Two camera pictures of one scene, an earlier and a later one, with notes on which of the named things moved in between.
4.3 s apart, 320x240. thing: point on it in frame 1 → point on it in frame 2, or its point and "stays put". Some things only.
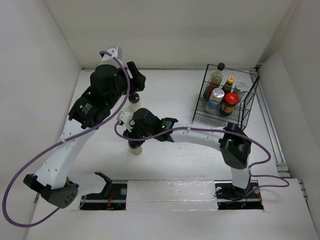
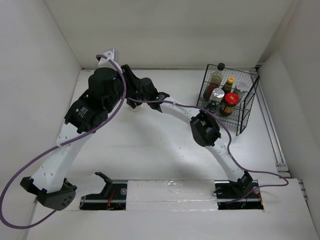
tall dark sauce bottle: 215,80 stays put
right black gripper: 132,133 → 131,103
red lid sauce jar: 231,99 stays put
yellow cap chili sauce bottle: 228,86 stays put
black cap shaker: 136,148 → 212,107
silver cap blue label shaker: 213,105 stays put
